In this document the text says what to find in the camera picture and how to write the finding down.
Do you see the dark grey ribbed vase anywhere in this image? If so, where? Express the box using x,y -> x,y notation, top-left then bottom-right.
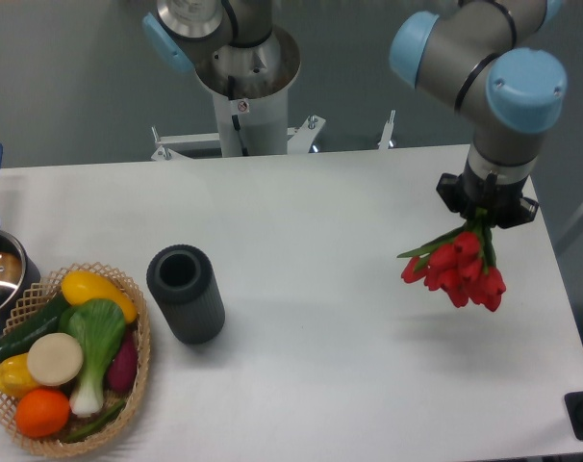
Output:
146,244 -> 225,345

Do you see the orange fruit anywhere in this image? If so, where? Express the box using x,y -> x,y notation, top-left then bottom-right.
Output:
14,388 -> 70,438

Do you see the white metal mounting frame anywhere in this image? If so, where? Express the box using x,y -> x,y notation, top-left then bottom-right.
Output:
150,109 -> 397,161

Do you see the green chili pepper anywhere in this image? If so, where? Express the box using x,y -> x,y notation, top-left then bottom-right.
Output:
63,399 -> 126,444

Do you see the woven wicker basket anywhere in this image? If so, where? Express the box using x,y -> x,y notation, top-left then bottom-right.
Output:
0,262 -> 150,458

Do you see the purple sweet potato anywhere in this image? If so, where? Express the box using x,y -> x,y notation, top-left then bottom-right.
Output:
106,331 -> 138,393

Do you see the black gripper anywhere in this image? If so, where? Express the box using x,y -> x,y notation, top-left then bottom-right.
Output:
437,171 -> 539,228

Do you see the beige round biscuit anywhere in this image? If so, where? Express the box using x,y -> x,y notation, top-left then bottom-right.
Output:
27,333 -> 84,387

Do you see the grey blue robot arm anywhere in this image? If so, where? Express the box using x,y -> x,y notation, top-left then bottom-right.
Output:
389,1 -> 568,229

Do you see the yellow squash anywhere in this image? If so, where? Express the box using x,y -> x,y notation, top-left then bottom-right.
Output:
61,270 -> 138,324

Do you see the red tulip bouquet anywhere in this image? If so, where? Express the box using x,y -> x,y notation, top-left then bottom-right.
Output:
397,208 -> 507,312

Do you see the yellow bell pepper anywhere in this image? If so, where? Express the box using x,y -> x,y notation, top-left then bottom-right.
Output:
0,353 -> 41,398

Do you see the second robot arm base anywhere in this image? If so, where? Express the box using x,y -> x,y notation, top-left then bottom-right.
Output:
141,1 -> 301,157

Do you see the green cucumber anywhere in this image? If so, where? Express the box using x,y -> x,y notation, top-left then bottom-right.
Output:
0,293 -> 70,363

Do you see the green bok choy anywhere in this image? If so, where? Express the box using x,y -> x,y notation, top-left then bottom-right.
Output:
59,298 -> 125,418

